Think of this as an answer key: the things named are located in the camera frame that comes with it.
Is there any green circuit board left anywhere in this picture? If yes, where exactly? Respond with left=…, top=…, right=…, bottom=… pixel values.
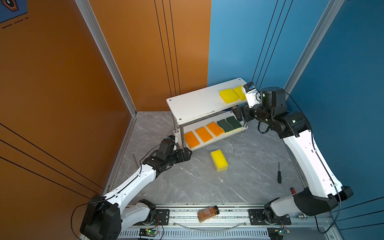
left=139, top=229, right=159, bottom=239

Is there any white two-tier metal shelf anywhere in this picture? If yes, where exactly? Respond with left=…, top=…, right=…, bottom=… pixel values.
left=167, top=78, right=248, bottom=151

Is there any yellow sponge bottom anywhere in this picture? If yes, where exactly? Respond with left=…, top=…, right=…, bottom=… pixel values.
left=210, top=150, right=229, bottom=172

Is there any orange sponge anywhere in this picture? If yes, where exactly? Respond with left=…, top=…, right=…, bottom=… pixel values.
left=206, top=122, right=225, bottom=138
left=184, top=132, right=200, bottom=149
left=195, top=127, right=213, bottom=143

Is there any yellow sponge top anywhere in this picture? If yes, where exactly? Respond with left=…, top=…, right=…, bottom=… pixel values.
left=233, top=86, right=246, bottom=101

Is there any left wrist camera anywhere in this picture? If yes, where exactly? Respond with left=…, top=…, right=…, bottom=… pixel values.
left=168, top=135, right=177, bottom=143

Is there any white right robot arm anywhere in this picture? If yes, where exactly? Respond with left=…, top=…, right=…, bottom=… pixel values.
left=233, top=83, right=354, bottom=224

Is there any aluminium front rail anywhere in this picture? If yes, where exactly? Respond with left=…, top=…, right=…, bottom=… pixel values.
left=120, top=203, right=343, bottom=240

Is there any green circuit board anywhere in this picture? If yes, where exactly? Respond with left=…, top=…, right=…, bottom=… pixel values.
left=267, top=228, right=291, bottom=240
left=139, top=229, right=159, bottom=239

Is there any aluminium corner post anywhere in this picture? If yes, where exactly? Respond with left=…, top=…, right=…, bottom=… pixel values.
left=284, top=0, right=345, bottom=94
left=75, top=0, right=137, bottom=117

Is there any green circuit board right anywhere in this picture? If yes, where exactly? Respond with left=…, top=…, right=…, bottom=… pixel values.
left=267, top=228, right=291, bottom=240

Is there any aluminium corner post left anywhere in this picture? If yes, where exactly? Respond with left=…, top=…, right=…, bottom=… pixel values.
left=75, top=0, right=137, bottom=117

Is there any brown spice jar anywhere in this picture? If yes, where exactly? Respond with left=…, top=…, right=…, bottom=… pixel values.
left=197, top=206, right=220, bottom=223

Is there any aluminium corner post right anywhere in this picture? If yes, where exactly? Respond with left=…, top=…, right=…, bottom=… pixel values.
left=284, top=0, right=345, bottom=94

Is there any black-handled screwdriver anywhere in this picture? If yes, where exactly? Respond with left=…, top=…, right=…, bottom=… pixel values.
left=278, top=163, right=282, bottom=184

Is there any green yellow sponge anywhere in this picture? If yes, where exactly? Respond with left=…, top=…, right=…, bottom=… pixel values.
left=226, top=116, right=243, bottom=131
left=217, top=119, right=234, bottom=134

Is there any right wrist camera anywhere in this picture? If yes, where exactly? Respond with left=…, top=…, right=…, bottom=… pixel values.
left=242, top=82, right=261, bottom=109

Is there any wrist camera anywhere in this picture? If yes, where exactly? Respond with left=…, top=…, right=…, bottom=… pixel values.
left=168, top=135, right=177, bottom=143
left=242, top=82, right=261, bottom=109

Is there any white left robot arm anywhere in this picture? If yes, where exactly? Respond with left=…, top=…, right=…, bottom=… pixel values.
left=80, top=135, right=193, bottom=240

